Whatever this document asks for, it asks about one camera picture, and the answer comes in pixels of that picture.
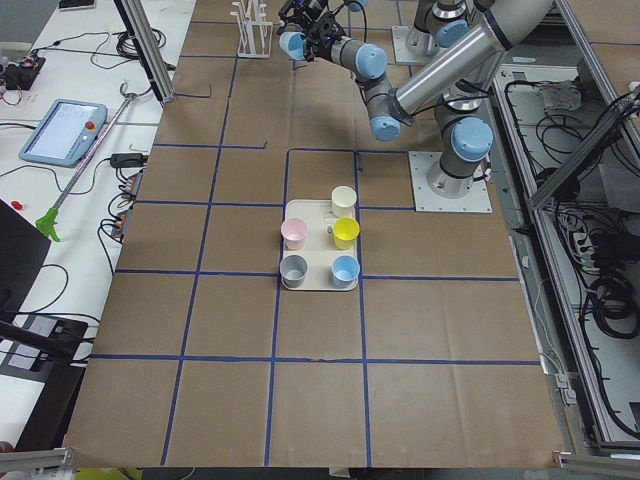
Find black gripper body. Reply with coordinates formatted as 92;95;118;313
306;16;343;61
282;0;325;23

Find light blue plastic cup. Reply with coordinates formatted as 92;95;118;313
279;31;306;61

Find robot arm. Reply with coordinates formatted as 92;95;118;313
277;1;470;65
278;1;552;142

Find cream plastic cup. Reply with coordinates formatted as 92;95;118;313
331;185;357;217

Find pink plastic cup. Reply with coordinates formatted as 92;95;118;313
280;217;308;251

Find yellow plastic cup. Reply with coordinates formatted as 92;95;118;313
332;217;360;250

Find grey plastic cup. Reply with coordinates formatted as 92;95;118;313
279;255;308;289

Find cream serving tray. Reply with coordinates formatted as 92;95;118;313
283;199;359;291

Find blue teach pendant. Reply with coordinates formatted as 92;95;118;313
18;99;108;167

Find reacher grabber tool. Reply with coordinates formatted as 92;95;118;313
35;82;152;242

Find white wire cup rack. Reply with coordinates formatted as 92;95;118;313
230;0;273;59

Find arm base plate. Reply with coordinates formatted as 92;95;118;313
408;151;492;214
391;26;433;65

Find aluminium frame post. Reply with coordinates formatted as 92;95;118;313
114;0;175;105

